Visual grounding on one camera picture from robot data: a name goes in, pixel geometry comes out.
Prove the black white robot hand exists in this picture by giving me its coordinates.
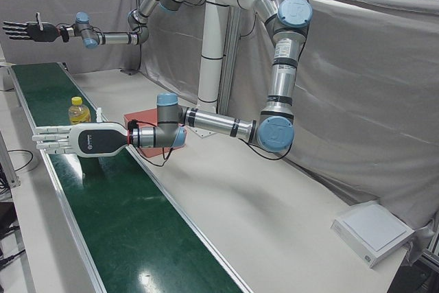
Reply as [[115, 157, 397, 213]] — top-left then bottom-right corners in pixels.
[[32, 107, 130, 159], [2, 12, 62, 43]]

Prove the pink plastic basket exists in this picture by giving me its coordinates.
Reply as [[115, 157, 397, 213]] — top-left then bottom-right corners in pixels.
[[123, 107, 188, 150]]

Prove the yellow drink bottle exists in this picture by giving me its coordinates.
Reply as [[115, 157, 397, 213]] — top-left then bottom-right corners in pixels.
[[67, 96, 92, 126]]

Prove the green conveyor belt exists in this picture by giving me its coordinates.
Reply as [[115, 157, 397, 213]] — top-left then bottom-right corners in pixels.
[[8, 62, 254, 293]]

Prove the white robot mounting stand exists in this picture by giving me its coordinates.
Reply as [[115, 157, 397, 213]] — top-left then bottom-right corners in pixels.
[[167, 0, 291, 139]]

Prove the grey backdrop cloth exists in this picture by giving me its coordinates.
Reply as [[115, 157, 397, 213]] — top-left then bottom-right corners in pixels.
[[0, 0, 439, 249]]

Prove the flat white box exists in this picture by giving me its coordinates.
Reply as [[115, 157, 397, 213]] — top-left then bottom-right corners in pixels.
[[330, 202, 416, 269]]

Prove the coiled black cable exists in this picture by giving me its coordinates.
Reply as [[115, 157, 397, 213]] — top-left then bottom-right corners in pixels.
[[8, 148, 38, 172]]

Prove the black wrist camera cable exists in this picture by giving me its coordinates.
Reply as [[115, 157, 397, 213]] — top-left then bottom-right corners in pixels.
[[130, 119, 292, 167]]

